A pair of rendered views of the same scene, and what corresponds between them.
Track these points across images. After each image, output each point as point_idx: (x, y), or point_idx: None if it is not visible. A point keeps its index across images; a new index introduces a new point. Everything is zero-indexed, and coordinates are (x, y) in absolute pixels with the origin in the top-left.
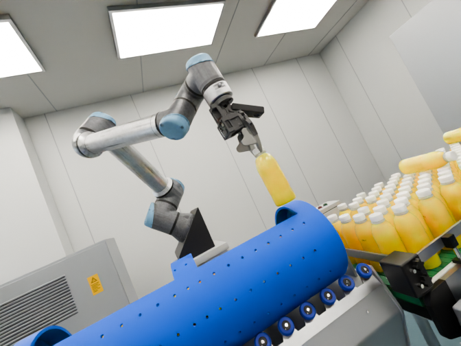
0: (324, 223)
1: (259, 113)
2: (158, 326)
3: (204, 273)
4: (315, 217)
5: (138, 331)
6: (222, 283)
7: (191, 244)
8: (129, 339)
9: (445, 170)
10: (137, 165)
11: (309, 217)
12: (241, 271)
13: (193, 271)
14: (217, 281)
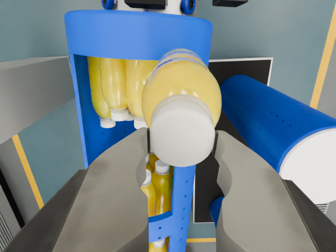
0: (209, 33)
1: None
2: (187, 230)
3: (181, 206)
4: (202, 38)
5: (184, 244)
6: (191, 185)
7: None
8: (184, 247)
9: None
10: None
11: (199, 49)
12: (193, 166)
13: (174, 218)
14: (189, 191)
